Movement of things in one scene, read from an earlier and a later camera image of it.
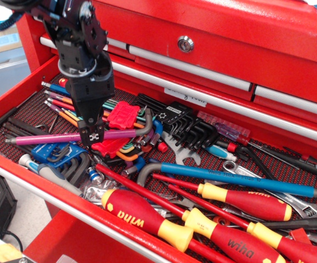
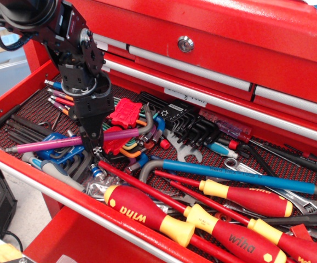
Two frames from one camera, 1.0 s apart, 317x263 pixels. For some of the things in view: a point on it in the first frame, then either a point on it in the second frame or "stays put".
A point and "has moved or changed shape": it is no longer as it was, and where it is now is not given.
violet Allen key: [127, 133] has moved or changed shape
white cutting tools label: [182, 97] stays put
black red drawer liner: [174, 176] stays put
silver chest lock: [185, 44] stays put
